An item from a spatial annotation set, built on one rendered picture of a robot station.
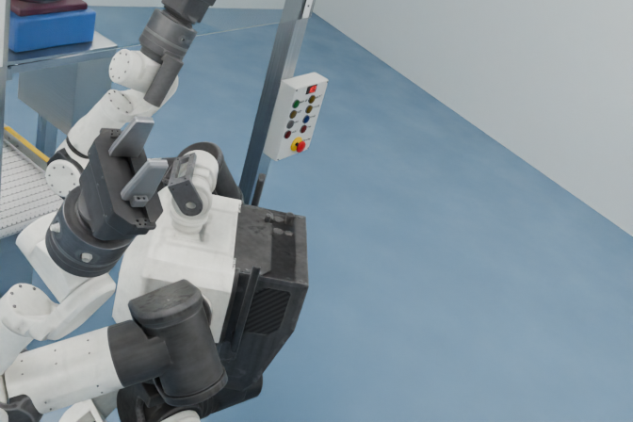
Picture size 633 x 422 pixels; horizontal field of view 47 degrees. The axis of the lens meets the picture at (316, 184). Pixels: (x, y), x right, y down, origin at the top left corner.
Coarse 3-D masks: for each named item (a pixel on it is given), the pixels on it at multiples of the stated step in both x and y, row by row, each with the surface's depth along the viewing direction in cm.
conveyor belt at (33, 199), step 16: (16, 160) 198; (16, 176) 192; (32, 176) 194; (16, 192) 186; (32, 192) 188; (48, 192) 190; (0, 208) 179; (16, 208) 181; (32, 208) 183; (48, 208) 185; (0, 224) 175; (16, 224) 178
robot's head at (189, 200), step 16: (176, 160) 117; (192, 160) 115; (176, 176) 114; (192, 176) 112; (176, 192) 111; (192, 192) 111; (208, 192) 113; (176, 208) 114; (192, 208) 114; (208, 208) 115
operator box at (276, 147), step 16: (288, 80) 223; (304, 80) 226; (320, 80) 229; (288, 96) 222; (304, 96) 225; (320, 96) 233; (288, 112) 223; (304, 112) 230; (272, 128) 229; (272, 144) 231; (288, 144) 233
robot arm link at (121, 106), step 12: (108, 96) 140; (120, 96) 143; (132, 96) 144; (168, 96) 141; (108, 108) 140; (120, 108) 140; (132, 108) 144; (144, 108) 143; (156, 108) 143; (120, 120) 141
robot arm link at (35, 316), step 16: (16, 288) 92; (32, 288) 94; (80, 288) 86; (96, 288) 86; (112, 288) 89; (0, 304) 90; (16, 304) 90; (32, 304) 92; (48, 304) 94; (64, 304) 86; (80, 304) 86; (96, 304) 89; (16, 320) 89; (32, 320) 88; (48, 320) 87; (64, 320) 87; (80, 320) 91; (32, 336) 89; (48, 336) 88
